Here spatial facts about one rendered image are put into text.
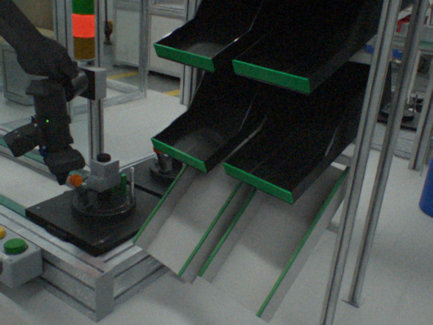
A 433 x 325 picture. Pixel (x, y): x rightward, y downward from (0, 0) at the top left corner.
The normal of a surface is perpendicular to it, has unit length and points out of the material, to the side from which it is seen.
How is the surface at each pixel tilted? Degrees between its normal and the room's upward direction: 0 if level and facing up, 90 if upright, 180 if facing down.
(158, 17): 90
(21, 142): 92
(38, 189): 0
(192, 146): 25
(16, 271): 90
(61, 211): 0
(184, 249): 45
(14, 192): 0
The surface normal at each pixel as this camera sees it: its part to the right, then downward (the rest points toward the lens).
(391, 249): 0.07, -0.92
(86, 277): -0.57, 0.27
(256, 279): -0.44, -0.50
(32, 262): 0.82, 0.28
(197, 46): -0.22, -0.74
